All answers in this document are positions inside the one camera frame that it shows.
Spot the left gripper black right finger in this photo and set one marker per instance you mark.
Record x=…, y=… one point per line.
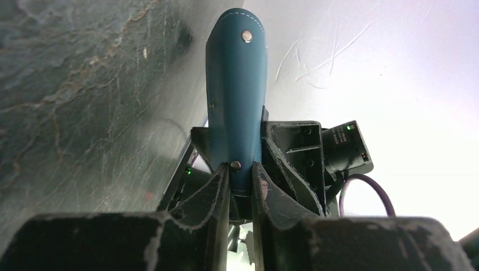
x=288, y=236

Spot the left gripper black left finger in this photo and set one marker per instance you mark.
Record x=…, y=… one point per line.
x=192, y=236

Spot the blue card holder wallet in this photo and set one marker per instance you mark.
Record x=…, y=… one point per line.
x=236, y=78

